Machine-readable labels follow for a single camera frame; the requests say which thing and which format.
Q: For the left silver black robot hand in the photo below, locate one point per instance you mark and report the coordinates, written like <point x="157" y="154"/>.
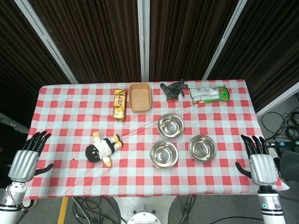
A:
<point x="23" y="165"/>

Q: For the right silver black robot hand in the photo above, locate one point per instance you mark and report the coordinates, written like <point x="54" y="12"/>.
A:
<point x="264" y="170"/>

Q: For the stainless steel bowl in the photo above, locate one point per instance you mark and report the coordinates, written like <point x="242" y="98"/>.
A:
<point x="202" y="148"/>
<point x="170" y="126"/>
<point x="163" y="154"/>

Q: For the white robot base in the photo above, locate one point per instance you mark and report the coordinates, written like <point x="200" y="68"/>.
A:
<point x="144" y="205"/>

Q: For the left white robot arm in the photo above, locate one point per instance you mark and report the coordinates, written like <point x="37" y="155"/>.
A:
<point x="11" y="200"/>

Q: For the red white checkered tablecloth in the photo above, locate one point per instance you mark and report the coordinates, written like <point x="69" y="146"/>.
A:
<point x="70" y="105"/>

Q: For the white black sneaker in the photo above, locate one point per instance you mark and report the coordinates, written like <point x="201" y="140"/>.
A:
<point x="30" y="203"/>
<point x="273" y="152"/>

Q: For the black trouser leg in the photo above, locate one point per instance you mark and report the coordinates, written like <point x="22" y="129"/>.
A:
<point x="289" y="165"/>

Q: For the black power strip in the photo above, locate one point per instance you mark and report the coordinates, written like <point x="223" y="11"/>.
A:
<point x="283" y="143"/>

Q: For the black headed plush doll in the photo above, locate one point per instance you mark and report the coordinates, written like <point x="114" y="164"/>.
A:
<point x="102" y="149"/>

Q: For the green silver snack packet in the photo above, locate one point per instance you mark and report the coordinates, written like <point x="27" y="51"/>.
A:
<point x="208" y="94"/>

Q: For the dark brown curtain panel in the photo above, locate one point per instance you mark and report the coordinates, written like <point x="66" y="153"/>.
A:
<point x="264" y="46"/>
<point x="21" y="58"/>
<point x="187" y="39"/>
<point x="93" y="39"/>

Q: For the gold snack bar wrapper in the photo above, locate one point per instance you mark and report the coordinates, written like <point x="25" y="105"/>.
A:
<point x="120" y="105"/>

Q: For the black work glove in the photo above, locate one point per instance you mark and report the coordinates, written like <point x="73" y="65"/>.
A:
<point x="172" y="91"/>

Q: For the brown paper food box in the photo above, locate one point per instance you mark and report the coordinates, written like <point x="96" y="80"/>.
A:
<point x="140" y="98"/>

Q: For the white partition frame rail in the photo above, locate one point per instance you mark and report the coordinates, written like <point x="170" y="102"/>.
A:
<point x="278" y="100"/>

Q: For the white partition frame post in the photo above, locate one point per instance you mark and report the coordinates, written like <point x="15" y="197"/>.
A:
<point x="44" y="39"/>
<point x="143" y="39"/>
<point x="224" y="39"/>

